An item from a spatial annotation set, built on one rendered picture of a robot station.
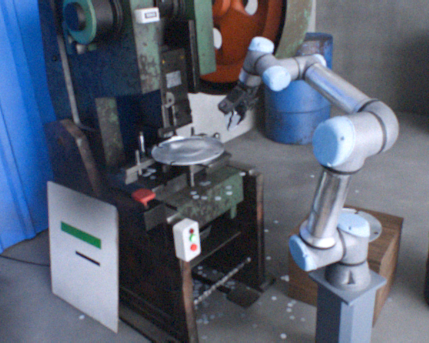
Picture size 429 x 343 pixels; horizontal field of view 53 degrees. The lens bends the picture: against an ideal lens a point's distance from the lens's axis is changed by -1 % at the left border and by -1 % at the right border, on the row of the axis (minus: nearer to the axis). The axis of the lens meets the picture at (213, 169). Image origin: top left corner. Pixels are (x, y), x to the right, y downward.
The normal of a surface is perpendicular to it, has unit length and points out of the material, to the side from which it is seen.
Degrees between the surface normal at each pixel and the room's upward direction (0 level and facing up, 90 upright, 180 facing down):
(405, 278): 0
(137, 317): 0
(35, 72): 90
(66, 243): 78
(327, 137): 83
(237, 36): 90
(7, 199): 90
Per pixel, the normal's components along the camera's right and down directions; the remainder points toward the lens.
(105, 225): -0.61, 0.17
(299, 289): -0.56, 0.38
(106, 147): 0.75, 0.22
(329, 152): -0.90, 0.11
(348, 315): -0.21, 0.42
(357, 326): 0.54, 0.32
